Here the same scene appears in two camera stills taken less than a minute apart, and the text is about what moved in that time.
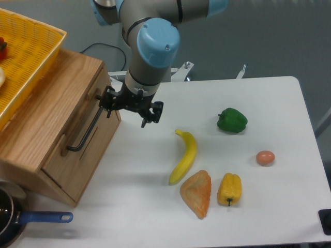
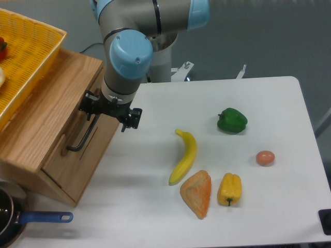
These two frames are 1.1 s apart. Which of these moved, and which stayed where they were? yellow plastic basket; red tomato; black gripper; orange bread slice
Moved: black gripper
Stayed: red tomato; yellow plastic basket; orange bread slice
